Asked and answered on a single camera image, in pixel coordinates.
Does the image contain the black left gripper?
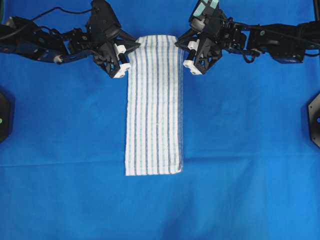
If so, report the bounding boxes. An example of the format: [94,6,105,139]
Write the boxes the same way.
[92,29,141,79]

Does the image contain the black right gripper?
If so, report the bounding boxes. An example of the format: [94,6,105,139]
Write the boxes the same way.
[175,29,222,75]

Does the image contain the blue striped white towel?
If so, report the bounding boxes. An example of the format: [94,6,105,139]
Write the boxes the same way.
[125,35,184,176]

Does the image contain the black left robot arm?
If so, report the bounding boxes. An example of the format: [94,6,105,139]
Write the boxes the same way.
[0,16,140,78]

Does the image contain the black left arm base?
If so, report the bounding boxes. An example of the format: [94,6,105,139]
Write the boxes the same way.
[0,86,16,143]

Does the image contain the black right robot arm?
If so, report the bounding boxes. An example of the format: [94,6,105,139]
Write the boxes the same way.
[175,15,320,75]

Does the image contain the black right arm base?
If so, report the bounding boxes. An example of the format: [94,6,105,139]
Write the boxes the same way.
[306,92,320,149]

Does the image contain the blue table cloth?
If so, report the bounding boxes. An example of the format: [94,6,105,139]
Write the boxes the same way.
[0,0,320,240]

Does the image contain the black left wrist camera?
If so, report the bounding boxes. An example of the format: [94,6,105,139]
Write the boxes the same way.
[86,0,122,44]

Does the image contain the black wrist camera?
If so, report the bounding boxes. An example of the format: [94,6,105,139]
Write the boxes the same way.
[86,0,122,44]
[189,0,227,33]

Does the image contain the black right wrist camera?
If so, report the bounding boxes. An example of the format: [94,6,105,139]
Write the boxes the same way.
[189,0,227,33]

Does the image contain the black camera cable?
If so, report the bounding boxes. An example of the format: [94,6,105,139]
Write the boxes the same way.
[32,6,95,21]

